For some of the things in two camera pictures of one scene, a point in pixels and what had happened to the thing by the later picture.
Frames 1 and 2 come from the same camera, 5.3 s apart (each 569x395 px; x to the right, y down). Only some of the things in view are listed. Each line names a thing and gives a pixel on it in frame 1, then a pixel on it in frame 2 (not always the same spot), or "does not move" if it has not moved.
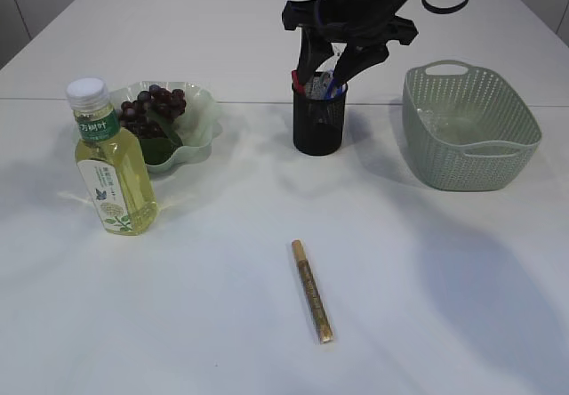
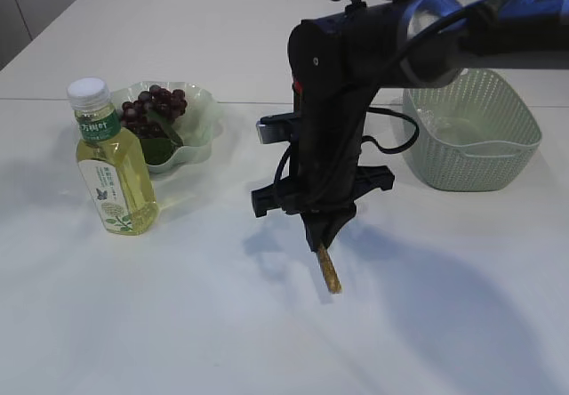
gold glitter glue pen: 314,295 → 332,278
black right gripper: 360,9 → 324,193
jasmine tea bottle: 114,164 does not move
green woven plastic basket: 467,128 does not move
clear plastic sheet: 433,121 does not move
